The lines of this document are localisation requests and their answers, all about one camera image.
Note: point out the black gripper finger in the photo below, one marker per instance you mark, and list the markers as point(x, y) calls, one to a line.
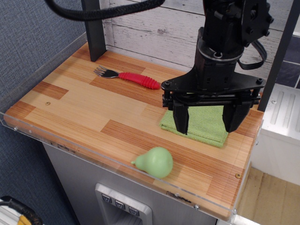
point(233, 116)
point(181, 117)

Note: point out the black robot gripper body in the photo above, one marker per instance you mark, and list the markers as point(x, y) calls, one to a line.
point(214, 82)

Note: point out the red handled metal fork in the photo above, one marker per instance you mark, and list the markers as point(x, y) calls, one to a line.
point(142, 80)

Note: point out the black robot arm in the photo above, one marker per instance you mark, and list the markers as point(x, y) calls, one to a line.
point(229, 38)

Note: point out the green folded towel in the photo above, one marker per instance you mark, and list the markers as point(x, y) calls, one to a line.
point(205, 125)

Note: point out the green toy pear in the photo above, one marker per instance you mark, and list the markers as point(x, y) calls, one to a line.
point(157, 162)

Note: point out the white ribbed appliance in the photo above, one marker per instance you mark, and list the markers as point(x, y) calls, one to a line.
point(277, 148)

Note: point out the silver dispenser button panel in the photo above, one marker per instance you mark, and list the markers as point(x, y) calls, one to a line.
point(119, 209)

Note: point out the grey metal cabinet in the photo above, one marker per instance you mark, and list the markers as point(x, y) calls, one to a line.
point(79, 178)

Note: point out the clear acrylic table guard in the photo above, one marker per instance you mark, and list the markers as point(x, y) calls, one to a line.
point(110, 122)

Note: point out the yellow black object corner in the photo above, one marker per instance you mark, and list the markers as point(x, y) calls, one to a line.
point(14, 212)

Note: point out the dark right support post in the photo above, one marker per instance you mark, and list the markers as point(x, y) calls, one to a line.
point(280, 54)

